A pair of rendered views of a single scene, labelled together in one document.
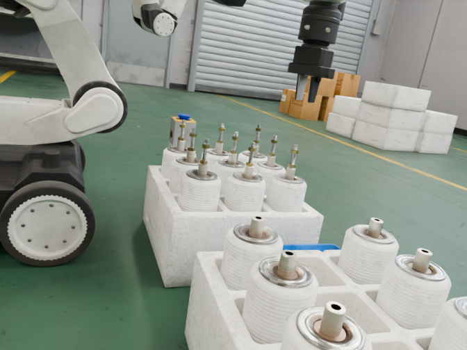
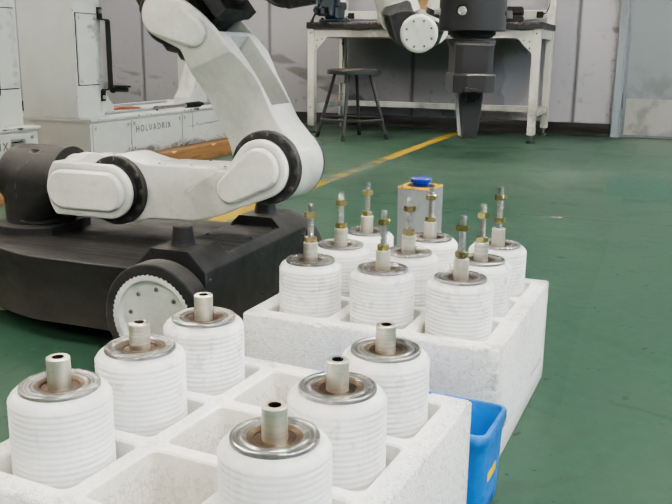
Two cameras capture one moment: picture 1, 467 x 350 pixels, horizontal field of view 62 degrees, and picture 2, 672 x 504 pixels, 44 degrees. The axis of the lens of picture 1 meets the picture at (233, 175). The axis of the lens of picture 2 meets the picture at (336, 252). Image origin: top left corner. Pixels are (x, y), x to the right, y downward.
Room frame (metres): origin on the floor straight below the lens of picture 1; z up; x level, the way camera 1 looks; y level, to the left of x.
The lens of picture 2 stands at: (0.04, -0.84, 0.56)
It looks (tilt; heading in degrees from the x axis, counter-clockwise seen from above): 14 degrees down; 46
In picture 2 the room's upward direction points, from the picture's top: 1 degrees clockwise
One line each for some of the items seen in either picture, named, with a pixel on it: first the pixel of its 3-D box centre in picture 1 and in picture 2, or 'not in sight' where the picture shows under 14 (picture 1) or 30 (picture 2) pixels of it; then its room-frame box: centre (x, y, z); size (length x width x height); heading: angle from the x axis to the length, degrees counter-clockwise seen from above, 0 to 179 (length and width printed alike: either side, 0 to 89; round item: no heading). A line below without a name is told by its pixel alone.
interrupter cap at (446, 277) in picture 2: (289, 178); (460, 278); (0.97, -0.14, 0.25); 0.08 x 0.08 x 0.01
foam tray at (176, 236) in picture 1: (223, 217); (405, 347); (1.03, 0.01, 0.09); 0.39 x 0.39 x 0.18; 23
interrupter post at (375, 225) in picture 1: (374, 228); (385, 338); (0.67, -0.27, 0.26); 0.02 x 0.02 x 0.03
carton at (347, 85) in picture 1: (342, 85); not in sight; (5.03, -1.18, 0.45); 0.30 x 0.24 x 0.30; 23
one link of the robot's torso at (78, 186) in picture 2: not in sight; (114, 184); (0.93, 0.76, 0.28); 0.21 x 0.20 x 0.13; 115
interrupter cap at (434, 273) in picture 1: (419, 267); (337, 388); (0.56, -0.31, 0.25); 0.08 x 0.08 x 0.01
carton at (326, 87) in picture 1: (320, 82); not in sight; (4.86, -0.87, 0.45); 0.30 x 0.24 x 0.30; 27
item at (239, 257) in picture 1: (247, 282); (205, 389); (0.59, -0.05, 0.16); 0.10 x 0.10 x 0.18
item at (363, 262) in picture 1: (361, 277); (383, 428); (0.67, -0.27, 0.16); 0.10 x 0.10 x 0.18
